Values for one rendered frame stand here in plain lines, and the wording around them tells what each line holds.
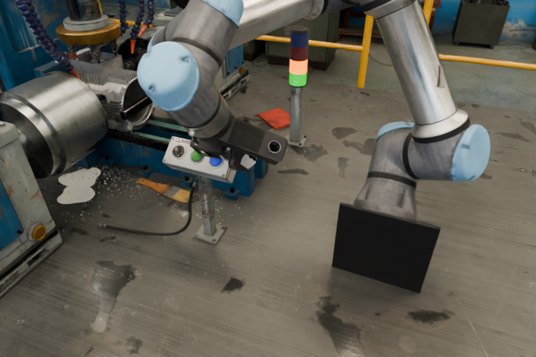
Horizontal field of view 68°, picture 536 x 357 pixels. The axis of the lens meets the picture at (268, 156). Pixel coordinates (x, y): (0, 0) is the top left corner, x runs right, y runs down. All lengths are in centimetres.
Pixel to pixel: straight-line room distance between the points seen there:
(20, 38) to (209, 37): 99
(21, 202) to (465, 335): 103
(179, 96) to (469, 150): 59
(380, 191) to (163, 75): 60
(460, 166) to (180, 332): 67
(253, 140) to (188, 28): 21
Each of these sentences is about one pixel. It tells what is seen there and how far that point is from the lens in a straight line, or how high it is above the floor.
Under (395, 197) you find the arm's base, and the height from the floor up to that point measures 101.
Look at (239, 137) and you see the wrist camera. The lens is 64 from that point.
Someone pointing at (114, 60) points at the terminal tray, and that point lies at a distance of 138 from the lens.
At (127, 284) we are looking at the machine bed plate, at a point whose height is 80.
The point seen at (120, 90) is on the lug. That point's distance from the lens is 129.
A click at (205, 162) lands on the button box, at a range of 93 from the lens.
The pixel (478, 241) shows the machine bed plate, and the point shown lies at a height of 80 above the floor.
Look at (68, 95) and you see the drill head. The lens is 118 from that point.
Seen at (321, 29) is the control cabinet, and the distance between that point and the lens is 425.
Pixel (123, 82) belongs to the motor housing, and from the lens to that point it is 132.
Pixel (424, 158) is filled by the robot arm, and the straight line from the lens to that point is 91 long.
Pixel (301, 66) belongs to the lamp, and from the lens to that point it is 134.
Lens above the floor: 157
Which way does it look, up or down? 33 degrees down
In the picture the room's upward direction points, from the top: straight up
